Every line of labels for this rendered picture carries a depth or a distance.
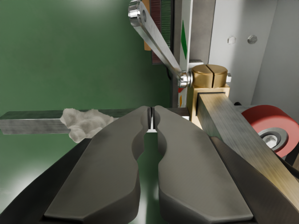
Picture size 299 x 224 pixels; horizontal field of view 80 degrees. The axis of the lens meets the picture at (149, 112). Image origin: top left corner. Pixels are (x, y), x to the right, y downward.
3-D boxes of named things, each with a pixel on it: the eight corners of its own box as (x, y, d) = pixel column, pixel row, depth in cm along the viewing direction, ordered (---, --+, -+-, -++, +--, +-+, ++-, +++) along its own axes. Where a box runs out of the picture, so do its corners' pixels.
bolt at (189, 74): (171, 97, 40) (178, 86, 25) (171, 86, 40) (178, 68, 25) (179, 97, 40) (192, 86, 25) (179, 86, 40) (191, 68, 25)
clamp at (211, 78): (183, 134, 35) (187, 152, 30) (188, 64, 28) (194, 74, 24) (213, 134, 34) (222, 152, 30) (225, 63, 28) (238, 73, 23)
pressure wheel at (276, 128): (212, 122, 36) (234, 166, 26) (218, 85, 32) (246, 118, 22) (253, 122, 35) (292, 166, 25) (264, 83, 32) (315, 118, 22)
